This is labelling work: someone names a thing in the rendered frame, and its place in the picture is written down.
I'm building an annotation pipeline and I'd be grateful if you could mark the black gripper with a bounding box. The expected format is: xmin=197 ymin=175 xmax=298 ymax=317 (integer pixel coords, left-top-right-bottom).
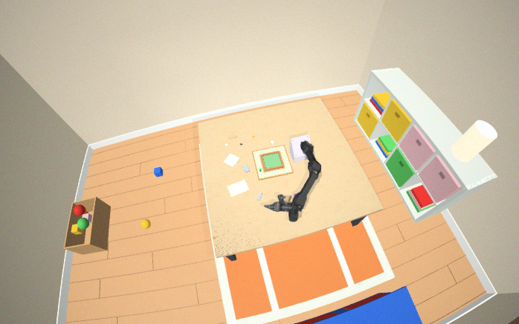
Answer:
xmin=264 ymin=201 xmax=288 ymax=212

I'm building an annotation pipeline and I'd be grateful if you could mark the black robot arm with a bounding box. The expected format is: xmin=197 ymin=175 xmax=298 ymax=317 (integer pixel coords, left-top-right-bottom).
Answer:
xmin=278 ymin=140 xmax=321 ymax=222

